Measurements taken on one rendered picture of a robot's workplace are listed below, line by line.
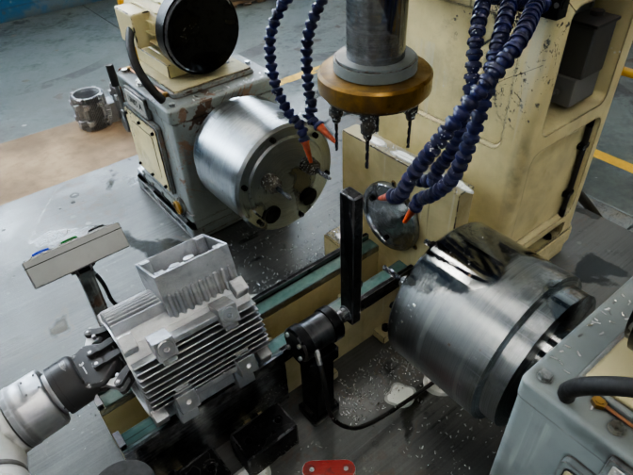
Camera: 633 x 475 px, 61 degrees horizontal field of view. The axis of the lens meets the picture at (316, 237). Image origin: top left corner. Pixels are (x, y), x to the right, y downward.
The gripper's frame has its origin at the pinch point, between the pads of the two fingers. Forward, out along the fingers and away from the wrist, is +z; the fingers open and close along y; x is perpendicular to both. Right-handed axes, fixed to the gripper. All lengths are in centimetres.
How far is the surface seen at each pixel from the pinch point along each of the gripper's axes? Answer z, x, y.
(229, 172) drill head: 24.1, 0.9, 24.6
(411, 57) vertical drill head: 46, -23, -4
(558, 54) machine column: 64, -20, -18
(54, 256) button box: -11.0, -2.5, 24.3
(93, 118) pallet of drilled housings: 44, 91, 249
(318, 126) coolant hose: 38.5, -7.8, 12.0
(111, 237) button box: -1.4, -0.4, 23.9
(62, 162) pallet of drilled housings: 15, 95, 227
